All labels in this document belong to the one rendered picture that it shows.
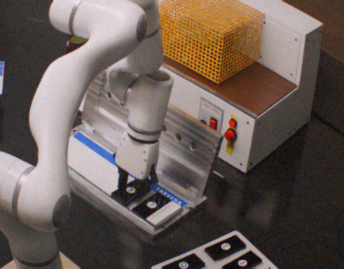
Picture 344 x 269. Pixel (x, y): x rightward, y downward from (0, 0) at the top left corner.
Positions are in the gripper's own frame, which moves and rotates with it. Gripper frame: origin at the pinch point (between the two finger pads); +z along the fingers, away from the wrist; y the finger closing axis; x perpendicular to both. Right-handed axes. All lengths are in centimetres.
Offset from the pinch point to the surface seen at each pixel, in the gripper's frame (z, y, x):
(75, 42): -11, -55, 29
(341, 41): -20, -4, 121
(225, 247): 2.3, 30.1, 2.2
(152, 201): 1.4, 6.3, 1.5
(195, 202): 0.8, 13.3, 10.4
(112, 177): 2.5, -7.8, 1.9
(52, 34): -3, -77, 40
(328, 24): -22, -14, 128
